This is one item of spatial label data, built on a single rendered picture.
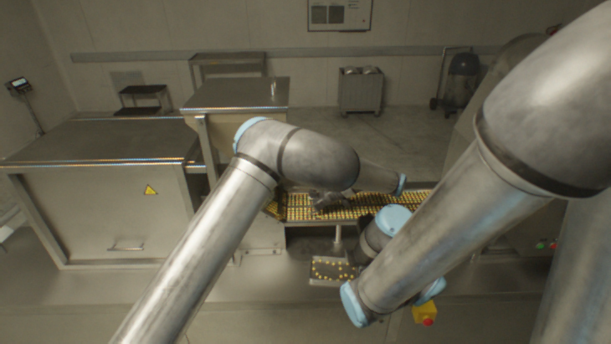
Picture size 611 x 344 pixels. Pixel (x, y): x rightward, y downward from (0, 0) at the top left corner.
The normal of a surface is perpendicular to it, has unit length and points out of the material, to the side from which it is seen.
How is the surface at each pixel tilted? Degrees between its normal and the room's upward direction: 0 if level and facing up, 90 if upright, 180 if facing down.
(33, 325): 90
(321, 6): 90
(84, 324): 90
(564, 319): 92
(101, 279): 0
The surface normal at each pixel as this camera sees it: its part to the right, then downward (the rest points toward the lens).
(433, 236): -0.84, 0.32
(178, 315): 0.63, 0.07
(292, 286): -0.01, -0.86
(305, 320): 0.02, 0.51
